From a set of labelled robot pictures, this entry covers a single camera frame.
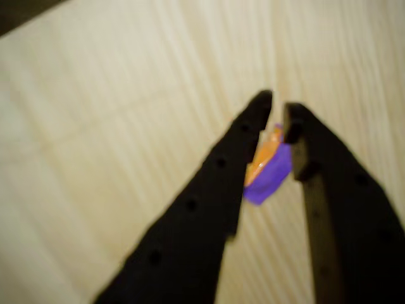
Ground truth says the purple candy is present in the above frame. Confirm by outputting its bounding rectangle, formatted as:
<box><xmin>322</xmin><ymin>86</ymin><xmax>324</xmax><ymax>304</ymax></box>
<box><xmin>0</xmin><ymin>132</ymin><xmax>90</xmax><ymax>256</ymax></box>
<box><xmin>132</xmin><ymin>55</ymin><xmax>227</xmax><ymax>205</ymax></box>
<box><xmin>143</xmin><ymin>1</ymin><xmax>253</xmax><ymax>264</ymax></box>
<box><xmin>242</xmin><ymin>123</ymin><xmax>292</xmax><ymax>206</ymax></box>

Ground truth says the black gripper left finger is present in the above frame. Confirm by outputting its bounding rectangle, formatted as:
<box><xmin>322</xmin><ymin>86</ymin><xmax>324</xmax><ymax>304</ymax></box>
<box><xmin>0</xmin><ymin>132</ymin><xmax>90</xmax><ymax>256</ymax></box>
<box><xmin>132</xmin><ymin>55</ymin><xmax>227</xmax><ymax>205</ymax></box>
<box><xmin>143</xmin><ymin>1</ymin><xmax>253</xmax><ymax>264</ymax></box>
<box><xmin>93</xmin><ymin>89</ymin><xmax>273</xmax><ymax>304</ymax></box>

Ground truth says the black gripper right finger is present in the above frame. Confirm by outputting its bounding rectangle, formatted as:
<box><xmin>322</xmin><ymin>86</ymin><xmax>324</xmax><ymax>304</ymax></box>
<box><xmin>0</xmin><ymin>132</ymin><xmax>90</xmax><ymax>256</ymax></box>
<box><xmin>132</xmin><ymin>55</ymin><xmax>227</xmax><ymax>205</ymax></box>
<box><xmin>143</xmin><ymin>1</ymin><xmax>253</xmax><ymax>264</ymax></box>
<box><xmin>283</xmin><ymin>101</ymin><xmax>405</xmax><ymax>304</ymax></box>

